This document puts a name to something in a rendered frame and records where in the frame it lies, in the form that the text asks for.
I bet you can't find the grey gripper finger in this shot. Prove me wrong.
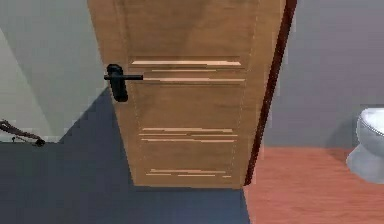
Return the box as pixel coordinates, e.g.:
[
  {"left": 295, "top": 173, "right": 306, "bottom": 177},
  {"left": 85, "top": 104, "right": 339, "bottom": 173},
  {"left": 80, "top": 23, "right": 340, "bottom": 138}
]
[{"left": 0, "top": 119, "right": 47, "bottom": 148}]

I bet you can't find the white toilet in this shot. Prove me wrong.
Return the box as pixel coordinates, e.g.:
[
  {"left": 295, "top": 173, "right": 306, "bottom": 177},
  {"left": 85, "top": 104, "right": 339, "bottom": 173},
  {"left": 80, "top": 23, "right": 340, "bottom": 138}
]
[{"left": 345, "top": 105, "right": 384, "bottom": 185}]

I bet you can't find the brown wooden room door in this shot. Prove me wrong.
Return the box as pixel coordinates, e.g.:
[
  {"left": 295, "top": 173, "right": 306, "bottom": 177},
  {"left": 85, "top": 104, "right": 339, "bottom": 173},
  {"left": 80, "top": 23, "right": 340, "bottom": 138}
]
[{"left": 87, "top": 0, "right": 298, "bottom": 190}]

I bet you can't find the black door handle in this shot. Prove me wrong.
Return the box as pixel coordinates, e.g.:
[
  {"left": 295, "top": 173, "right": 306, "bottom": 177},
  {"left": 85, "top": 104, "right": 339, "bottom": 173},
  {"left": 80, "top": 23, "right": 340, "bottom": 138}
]
[{"left": 103, "top": 63, "right": 144, "bottom": 103}]

